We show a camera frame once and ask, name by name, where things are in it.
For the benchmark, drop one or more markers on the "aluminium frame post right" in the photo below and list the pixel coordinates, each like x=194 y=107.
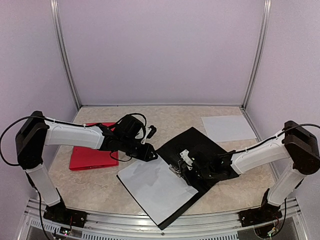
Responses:
x=258 y=53

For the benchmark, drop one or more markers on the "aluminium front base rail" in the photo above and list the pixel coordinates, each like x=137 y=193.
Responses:
x=38 y=223

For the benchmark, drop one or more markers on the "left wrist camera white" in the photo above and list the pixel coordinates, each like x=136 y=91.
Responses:
x=149 y=132

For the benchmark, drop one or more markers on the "blank white paper sheet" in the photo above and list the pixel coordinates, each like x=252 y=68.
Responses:
x=227 y=128

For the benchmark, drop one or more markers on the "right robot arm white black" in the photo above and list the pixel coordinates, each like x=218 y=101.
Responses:
x=294 y=143

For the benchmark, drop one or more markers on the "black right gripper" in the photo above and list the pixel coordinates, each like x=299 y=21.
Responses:
x=186 y=175

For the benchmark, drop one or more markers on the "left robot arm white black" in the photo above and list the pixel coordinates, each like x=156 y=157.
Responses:
x=39 y=133

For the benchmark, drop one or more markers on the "aluminium frame post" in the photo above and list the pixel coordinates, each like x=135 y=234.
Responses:
x=258 y=53
x=63 y=52

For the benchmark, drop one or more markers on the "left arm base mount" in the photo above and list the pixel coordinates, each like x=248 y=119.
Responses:
x=59 y=213

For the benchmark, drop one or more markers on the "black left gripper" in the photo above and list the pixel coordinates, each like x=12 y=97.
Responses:
x=145 y=156

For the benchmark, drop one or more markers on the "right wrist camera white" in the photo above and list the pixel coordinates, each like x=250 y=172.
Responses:
x=186 y=158

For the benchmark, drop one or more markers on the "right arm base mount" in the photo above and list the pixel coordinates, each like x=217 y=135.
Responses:
x=259 y=215

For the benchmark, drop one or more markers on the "red clip file folder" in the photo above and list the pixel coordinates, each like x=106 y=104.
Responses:
x=84 y=157

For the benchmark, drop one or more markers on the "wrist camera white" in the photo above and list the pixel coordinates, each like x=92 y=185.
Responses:
x=149 y=132
x=186 y=158

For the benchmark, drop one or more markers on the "black clip file folder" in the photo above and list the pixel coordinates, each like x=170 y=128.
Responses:
x=191 y=140

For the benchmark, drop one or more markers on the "aluminium frame rail back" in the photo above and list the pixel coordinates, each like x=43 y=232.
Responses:
x=161 y=105

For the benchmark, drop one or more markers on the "aluminium frame post left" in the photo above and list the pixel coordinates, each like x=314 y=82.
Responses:
x=63 y=52

